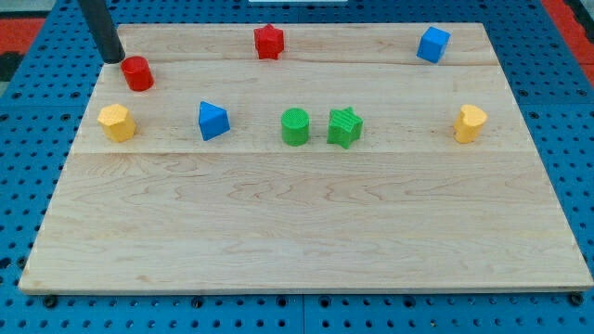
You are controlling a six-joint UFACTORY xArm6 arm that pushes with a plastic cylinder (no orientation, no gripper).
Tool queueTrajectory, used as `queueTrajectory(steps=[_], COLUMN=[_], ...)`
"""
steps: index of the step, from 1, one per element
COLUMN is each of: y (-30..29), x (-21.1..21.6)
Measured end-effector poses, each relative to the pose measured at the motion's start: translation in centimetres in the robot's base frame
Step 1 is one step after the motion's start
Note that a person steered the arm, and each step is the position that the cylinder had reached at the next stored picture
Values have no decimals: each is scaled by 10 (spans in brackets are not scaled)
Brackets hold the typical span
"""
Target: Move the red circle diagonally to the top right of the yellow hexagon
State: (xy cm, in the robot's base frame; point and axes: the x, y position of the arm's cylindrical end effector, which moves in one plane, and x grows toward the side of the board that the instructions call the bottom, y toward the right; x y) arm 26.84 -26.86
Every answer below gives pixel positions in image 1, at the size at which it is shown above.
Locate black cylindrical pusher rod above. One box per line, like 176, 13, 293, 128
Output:
78, 0, 125, 64

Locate red cylinder block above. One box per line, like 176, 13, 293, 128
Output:
121, 56, 154, 92

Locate yellow hexagon block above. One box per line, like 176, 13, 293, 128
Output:
97, 104, 136, 143

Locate blue triangle block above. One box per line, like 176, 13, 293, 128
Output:
198, 101, 230, 141

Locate red star block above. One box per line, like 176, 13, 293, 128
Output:
253, 24, 285, 60

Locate wooden board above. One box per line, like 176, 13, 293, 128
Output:
19, 23, 593, 295

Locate green cylinder block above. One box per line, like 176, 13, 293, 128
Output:
280, 108, 310, 147

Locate green star block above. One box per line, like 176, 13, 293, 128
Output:
327, 107, 364, 149

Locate blue cube block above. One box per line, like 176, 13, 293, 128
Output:
417, 26, 451, 63

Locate yellow heart block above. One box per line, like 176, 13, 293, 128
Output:
454, 104, 488, 144

